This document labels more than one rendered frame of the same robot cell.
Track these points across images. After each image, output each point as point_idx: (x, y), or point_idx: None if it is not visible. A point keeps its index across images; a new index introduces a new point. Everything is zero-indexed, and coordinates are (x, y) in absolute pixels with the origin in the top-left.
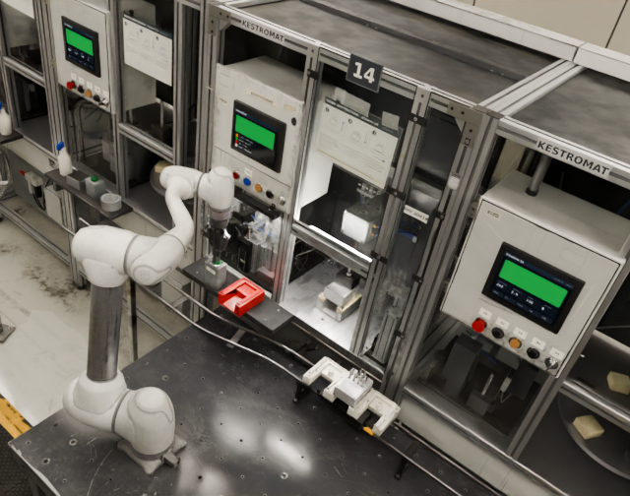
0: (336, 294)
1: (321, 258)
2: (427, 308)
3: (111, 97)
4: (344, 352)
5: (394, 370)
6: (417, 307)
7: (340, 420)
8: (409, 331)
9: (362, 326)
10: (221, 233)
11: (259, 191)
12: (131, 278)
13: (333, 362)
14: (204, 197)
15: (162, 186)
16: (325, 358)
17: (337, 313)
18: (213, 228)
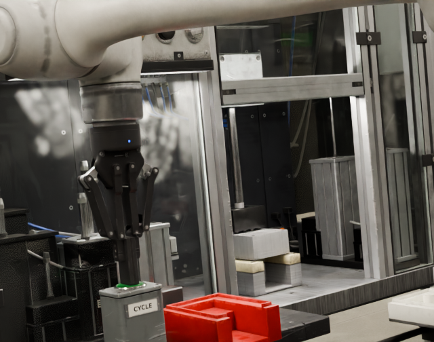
0: (274, 233)
1: None
2: None
3: None
4: (376, 292)
5: None
6: (432, 87)
7: None
8: None
9: (384, 199)
10: (140, 168)
11: (143, 36)
12: None
13: (404, 297)
14: (116, 51)
15: (27, 51)
16: (393, 302)
17: (293, 268)
18: (119, 167)
